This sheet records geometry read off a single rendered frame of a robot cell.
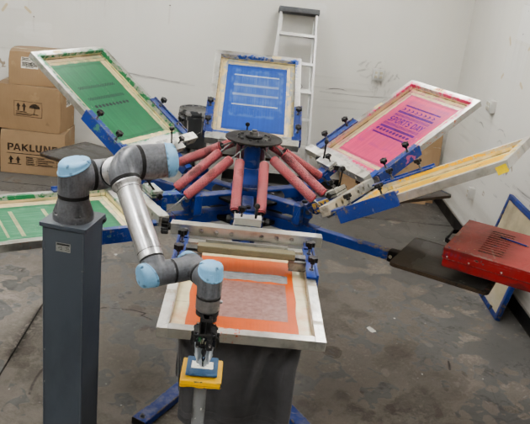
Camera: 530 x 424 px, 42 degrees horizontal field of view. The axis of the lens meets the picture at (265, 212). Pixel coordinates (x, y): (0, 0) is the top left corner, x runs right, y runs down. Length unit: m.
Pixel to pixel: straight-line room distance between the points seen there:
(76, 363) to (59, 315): 0.22
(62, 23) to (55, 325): 4.59
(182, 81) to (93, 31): 0.95
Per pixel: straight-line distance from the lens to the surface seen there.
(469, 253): 3.11
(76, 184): 2.62
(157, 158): 2.27
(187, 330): 2.41
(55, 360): 2.94
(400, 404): 3.99
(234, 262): 3.00
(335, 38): 6.88
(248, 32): 6.84
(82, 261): 2.68
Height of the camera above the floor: 2.22
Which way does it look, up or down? 20 degrees down
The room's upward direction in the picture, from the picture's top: 7 degrees clockwise
